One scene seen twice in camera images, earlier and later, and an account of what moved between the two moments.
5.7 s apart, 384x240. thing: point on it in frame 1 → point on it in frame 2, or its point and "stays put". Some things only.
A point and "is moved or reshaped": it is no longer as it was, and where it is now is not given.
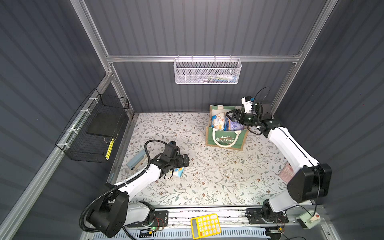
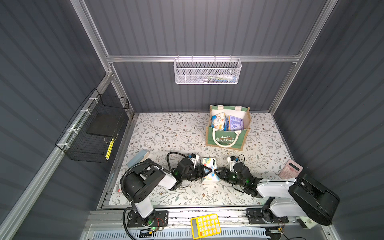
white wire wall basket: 207,71 stays put
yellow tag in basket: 109,150 stays put
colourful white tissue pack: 178,171 is moved or reshaped
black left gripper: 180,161 → 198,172
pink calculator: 287,173 stays put
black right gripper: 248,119 → 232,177
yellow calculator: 205,225 stays put
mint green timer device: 308,221 stays put
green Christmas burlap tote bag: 235,139 stays put
